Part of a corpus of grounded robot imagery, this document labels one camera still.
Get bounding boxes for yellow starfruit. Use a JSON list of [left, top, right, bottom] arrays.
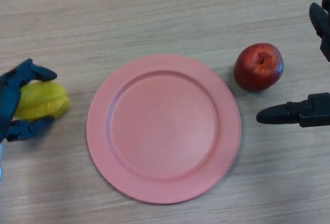
[[12, 81, 70, 121]]

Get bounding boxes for red apple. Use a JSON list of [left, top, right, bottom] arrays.
[[233, 43, 285, 92]]

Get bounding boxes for pink round plate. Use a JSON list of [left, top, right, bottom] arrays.
[[86, 54, 242, 205]]

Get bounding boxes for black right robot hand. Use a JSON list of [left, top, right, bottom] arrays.
[[256, 0, 330, 129]]

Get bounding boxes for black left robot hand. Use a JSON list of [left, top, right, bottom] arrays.
[[0, 58, 58, 145]]

